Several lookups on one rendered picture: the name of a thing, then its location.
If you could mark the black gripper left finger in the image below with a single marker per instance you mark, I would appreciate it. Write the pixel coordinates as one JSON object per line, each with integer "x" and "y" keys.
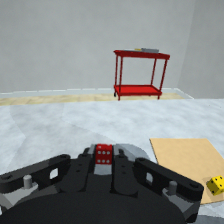
{"x": 27, "y": 180}

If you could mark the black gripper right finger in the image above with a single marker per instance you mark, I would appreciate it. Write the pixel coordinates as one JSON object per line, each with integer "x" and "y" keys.
{"x": 184, "y": 192}

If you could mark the tan square mat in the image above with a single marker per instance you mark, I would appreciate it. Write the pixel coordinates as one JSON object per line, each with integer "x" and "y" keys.
{"x": 194, "y": 158}

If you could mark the yellow die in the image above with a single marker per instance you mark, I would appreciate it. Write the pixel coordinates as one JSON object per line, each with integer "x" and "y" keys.
{"x": 216, "y": 185}

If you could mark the red die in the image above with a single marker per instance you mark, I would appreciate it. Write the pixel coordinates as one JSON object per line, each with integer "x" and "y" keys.
{"x": 104, "y": 154}

